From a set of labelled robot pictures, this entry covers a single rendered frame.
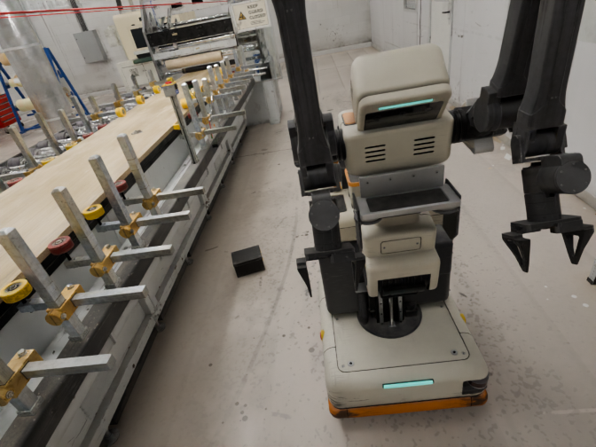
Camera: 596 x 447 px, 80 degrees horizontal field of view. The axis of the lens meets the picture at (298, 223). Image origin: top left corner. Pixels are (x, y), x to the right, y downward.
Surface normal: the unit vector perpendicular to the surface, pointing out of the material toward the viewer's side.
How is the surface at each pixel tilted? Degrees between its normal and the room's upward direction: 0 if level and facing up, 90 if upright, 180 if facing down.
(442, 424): 0
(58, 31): 90
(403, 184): 90
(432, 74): 43
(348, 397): 90
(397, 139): 98
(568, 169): 63
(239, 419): 0
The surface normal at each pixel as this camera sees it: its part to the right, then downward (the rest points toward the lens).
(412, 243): 0.03, 0.65
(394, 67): -0.12, -0.25
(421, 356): -0.17, -0.83
